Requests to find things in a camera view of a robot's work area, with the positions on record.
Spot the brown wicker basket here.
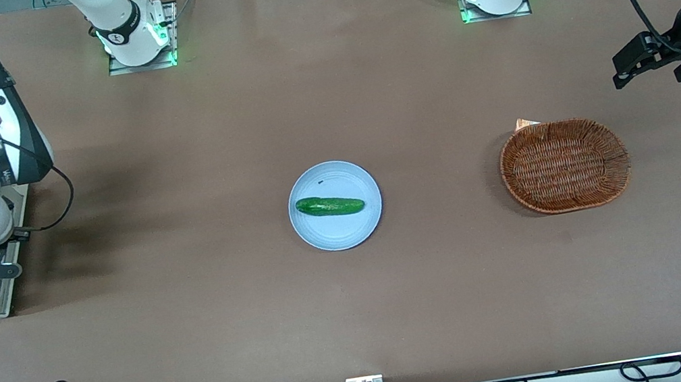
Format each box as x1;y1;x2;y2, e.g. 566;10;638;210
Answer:
494;110;637;221

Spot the small cardboard tag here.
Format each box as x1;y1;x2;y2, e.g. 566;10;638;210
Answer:
512;115;542;133

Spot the light blue plate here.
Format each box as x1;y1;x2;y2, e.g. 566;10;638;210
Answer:
281;154;389;257

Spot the green cucumber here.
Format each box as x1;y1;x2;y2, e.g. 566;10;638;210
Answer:
294;189;366;223

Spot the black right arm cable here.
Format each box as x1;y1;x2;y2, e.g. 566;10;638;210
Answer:
0;79;80;239

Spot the black coiled cable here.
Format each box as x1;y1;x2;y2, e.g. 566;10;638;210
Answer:
618;354;681;382

